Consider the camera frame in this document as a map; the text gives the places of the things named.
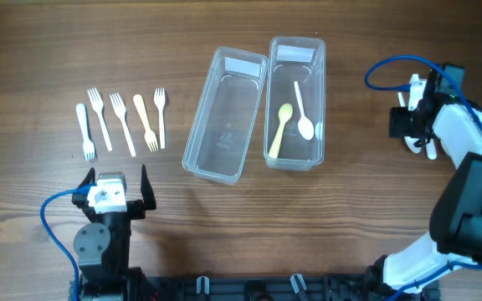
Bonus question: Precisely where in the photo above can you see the white spoon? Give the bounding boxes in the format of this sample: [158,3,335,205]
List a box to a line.
[294,81,315,140]
[425,140,437,161]
[404,136,422,154]
[397,92,407,108]

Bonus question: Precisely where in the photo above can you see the cream yellow fork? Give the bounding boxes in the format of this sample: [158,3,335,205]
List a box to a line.
[133,94,158,152]

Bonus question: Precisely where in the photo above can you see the yellow spoon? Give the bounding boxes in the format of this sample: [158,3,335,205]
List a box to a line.
[269,103,293,159]

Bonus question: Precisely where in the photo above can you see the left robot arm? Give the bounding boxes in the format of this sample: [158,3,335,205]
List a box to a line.
[69,166,160,300]

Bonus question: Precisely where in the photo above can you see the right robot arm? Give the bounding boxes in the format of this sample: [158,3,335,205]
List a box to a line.
[351,59,482,300]

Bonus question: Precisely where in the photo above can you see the clear container, left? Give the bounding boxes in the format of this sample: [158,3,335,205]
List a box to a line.
[182,47,268,185]

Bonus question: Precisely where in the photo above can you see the clear container,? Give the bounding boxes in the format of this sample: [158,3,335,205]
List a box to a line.
[182,47,268,185]
[264,36,326,171]

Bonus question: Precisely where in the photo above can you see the clear container, right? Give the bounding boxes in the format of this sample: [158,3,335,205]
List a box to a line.
[264,36,326,171]

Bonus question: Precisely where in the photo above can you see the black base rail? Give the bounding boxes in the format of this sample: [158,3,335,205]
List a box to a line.
[68,271,441,301]

